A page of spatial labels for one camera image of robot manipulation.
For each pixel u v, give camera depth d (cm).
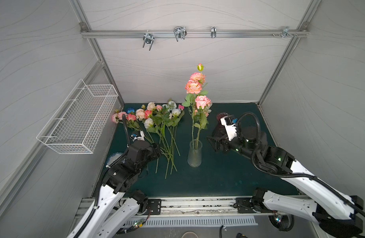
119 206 59
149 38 80
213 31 78
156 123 105
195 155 84
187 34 79
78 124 69
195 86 61
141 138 62
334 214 40
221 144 54
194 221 70
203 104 59
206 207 75
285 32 76
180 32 77
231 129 54
